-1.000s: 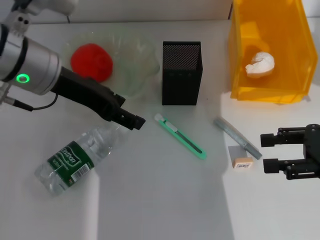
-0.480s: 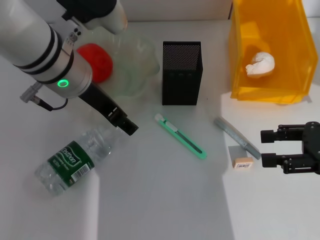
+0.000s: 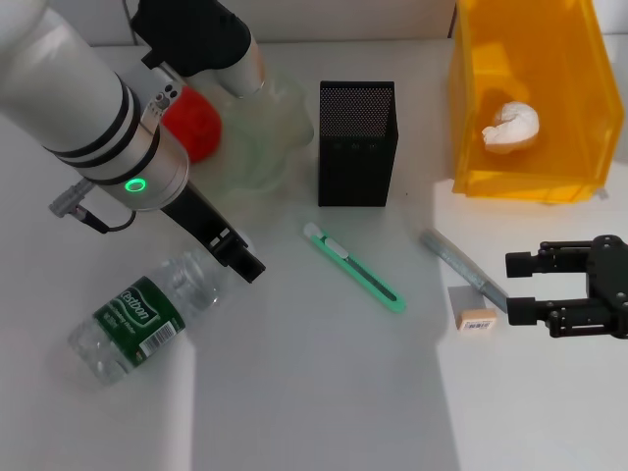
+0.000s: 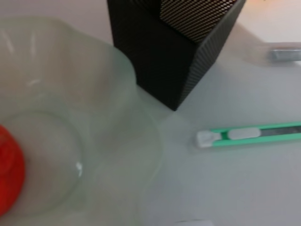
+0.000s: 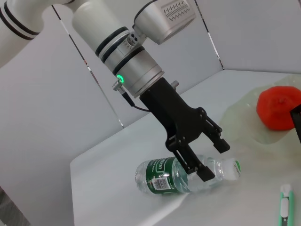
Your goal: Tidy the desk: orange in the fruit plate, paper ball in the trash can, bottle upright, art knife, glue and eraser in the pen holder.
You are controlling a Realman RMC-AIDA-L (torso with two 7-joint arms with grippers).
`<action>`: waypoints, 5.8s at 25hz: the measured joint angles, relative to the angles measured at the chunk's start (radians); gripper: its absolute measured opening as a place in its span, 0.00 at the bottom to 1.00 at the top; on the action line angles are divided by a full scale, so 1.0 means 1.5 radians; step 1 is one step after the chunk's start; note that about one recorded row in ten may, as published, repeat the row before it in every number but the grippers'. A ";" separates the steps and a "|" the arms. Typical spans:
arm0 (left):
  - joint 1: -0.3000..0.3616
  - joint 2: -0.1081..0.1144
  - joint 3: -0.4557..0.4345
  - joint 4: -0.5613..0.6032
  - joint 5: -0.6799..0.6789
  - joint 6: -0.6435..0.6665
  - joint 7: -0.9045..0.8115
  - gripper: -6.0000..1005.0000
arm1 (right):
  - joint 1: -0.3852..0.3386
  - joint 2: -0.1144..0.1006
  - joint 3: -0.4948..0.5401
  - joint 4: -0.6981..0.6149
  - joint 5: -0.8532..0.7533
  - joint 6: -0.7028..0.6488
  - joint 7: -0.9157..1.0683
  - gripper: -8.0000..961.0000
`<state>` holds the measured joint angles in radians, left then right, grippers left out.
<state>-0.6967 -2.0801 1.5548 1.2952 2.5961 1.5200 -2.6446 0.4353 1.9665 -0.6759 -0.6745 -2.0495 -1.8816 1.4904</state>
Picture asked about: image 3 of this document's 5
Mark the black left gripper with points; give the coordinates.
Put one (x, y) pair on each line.
(201, 221)

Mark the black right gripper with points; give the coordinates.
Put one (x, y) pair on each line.
(611, 279)

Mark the grey metal bar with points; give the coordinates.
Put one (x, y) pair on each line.
(456, 260)

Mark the green utility knife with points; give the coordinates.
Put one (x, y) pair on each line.
(358, 270)

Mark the clear green-label water bottle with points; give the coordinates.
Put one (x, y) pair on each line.
(137, 319)

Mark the red ball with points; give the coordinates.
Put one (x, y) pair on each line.
(196, 125)

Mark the white paper ball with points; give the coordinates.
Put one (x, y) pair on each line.
(512, 127)

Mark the small beige eraser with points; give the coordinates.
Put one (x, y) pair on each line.
(475, 321)

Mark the clear glass fruit plate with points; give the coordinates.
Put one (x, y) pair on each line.
(265, 142)

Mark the black mesh pen holder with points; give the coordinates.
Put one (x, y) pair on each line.
(355, 147)

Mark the yellow plastic bin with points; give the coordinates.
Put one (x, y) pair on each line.
(539, 59)

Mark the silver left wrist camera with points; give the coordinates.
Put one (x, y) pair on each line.
(196, 34)

